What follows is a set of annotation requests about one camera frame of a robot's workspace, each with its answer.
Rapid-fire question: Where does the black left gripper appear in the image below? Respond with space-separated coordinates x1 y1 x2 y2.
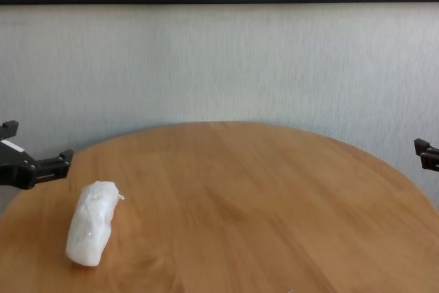
0 120 75 190

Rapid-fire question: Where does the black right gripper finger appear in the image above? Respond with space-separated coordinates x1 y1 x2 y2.
414 137 439 171

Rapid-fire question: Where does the white plastic-wrapped sandbag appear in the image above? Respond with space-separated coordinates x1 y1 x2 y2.
64 180 126 268

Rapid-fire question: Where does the black wall rail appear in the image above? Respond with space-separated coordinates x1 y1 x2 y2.
0 0 439 6

